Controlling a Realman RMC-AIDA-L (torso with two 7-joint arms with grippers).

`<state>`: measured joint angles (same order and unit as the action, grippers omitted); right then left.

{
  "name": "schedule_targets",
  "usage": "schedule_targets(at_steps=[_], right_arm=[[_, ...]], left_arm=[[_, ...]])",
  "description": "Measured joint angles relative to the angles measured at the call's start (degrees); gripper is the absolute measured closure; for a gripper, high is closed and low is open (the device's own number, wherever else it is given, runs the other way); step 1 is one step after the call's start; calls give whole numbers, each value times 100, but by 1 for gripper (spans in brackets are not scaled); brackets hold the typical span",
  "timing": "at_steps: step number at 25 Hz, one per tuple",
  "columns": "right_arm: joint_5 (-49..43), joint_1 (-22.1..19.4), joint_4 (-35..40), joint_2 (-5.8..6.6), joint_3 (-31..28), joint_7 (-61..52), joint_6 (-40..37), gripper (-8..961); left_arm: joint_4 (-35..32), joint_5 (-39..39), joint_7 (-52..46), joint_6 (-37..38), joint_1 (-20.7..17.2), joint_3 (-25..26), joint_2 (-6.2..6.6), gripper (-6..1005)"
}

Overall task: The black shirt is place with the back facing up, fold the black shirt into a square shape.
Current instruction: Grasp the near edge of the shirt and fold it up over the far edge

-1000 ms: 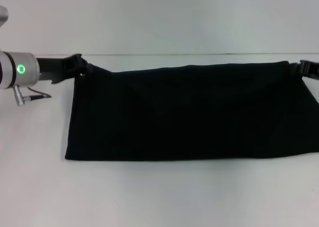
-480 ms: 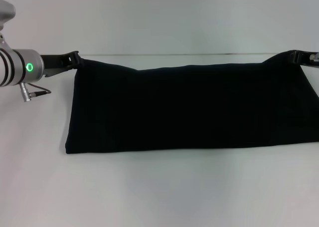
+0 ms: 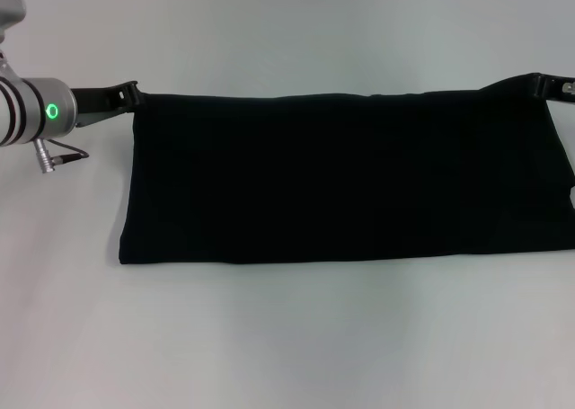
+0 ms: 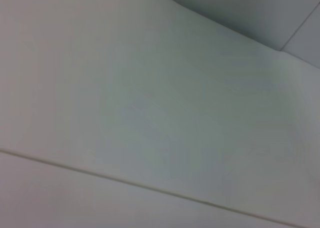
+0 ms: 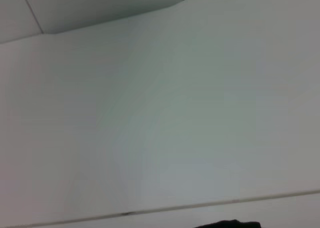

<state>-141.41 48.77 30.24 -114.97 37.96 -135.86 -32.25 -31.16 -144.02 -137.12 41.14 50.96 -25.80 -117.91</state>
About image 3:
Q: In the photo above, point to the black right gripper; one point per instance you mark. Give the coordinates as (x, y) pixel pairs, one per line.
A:
(559, 87)

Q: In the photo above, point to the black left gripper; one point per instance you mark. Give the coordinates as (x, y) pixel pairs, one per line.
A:
(99, 96)

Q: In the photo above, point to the black shirt with FREE print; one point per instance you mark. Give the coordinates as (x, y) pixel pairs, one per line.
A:
(314, 180)

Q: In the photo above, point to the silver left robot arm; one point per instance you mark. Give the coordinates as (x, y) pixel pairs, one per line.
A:
(31, 112)

